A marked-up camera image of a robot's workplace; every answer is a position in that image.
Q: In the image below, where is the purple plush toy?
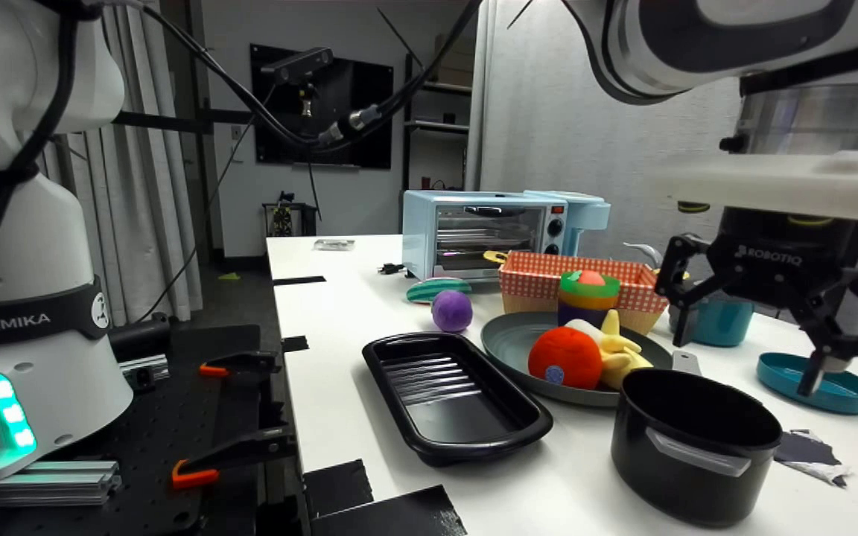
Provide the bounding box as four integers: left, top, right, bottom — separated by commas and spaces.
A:
428, 288, 476, 338

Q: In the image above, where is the orange checkered basket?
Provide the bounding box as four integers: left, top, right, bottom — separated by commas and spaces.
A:
496, 248, 671, 338

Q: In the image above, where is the aluminium profile rail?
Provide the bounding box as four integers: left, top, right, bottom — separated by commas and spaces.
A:
0, 458, 124, 512

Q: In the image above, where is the dark grey flat piece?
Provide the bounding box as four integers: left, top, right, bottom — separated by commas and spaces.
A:
771, 425, 854, 491

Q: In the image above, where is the teal toy lid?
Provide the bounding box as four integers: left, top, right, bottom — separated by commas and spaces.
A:
404, 278, 473, 306

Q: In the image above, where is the teal cup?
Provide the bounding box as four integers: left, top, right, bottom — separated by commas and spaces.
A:
683, 291, 756, 351

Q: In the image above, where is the black wall monitor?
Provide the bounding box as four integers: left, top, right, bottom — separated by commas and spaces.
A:
246, 43, 395, 172

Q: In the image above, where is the black overhead cable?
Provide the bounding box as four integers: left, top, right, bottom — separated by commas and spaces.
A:
140, 0, 485, 156

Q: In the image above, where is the black ridged rectangular tray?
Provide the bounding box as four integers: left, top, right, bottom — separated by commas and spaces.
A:
359, 332, 556, 469

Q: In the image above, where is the yellow plush banana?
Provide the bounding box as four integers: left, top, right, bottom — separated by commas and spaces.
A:
574, 306, 654, 391

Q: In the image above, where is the dark purple cup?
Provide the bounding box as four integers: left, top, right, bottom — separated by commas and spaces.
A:
556, 300, 613, 332

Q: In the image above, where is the dark grey round plate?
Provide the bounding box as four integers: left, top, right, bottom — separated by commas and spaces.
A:
479, 309, 675, 411

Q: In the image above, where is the light blue toy toaster oven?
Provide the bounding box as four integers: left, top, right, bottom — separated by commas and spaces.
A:
398, 187, 613, 285

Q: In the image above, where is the green cup with strawberry toy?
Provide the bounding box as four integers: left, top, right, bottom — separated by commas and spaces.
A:
556, 269, 622, 312

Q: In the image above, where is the teal toy pan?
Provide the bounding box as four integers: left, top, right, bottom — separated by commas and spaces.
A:
754, 348, 858, 418

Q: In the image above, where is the black clamp with orange tip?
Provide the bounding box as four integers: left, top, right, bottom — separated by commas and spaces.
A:
194, 345, 309, 387
169, 425, 298, 494

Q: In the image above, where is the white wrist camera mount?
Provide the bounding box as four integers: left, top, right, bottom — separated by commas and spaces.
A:
662, 146, 858, 227

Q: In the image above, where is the grey pleated curtain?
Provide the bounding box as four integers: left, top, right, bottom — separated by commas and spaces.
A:
467, 0, 750, 275

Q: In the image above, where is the white pleated curtain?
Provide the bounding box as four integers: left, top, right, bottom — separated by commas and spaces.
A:
38, 0, 215, 332

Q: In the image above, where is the red plush tomato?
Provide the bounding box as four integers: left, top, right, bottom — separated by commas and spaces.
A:
526, 324, 607, 391

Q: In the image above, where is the dark wall shelf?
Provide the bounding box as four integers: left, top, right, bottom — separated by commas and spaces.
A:
401, 49, 476, 193

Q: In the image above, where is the small grey box device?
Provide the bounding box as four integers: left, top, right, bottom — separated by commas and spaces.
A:
263, 196, 318, 239

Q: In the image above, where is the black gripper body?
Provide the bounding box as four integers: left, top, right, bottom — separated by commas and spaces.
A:
714, 207, 858, 306

